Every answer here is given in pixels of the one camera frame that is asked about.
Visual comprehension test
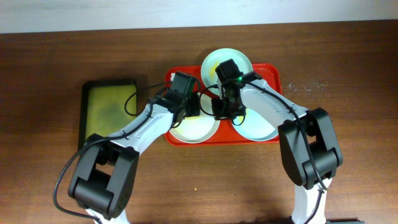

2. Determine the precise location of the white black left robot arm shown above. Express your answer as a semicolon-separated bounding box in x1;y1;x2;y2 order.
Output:
68;90;200;223

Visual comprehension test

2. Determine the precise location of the light blue plate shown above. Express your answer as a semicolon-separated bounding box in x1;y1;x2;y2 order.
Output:
232;108;278;142

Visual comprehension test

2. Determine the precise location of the light green plate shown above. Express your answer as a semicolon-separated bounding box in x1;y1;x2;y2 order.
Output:
201;48;253;87

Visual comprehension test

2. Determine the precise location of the black sponge tray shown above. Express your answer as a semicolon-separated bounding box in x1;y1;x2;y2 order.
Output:
78;78;137;149

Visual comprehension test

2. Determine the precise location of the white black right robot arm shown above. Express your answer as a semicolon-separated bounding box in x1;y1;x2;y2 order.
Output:
217;77;343;223

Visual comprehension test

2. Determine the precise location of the red plastic tray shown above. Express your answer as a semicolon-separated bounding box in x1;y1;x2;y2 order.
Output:
164;63;282;146

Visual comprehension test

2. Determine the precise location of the white plate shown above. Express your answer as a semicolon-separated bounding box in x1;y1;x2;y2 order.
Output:
170;110;221;144

